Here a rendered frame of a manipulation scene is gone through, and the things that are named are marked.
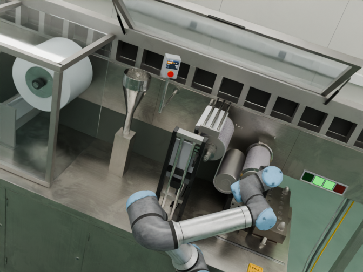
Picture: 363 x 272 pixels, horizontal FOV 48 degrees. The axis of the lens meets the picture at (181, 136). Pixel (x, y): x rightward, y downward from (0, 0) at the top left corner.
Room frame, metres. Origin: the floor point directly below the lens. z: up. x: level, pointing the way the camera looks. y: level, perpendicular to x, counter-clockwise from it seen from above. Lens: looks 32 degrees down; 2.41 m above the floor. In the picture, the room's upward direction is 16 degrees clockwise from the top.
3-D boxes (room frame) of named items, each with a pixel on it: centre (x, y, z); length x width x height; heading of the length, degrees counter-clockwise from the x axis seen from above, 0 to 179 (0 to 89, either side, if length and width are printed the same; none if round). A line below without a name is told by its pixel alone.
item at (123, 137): (1.86, 0.30, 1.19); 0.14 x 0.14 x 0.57
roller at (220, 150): (1.81, -0.17, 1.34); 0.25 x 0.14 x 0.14; 172
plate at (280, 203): (1.78, -0.60, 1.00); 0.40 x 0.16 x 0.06; 172
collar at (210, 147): (1.66, -0.15, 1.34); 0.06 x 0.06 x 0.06; 82
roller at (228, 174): (1.79, -0.30, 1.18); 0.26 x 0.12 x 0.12; 172
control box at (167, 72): (1.76, 0.14, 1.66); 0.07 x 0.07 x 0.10; 18
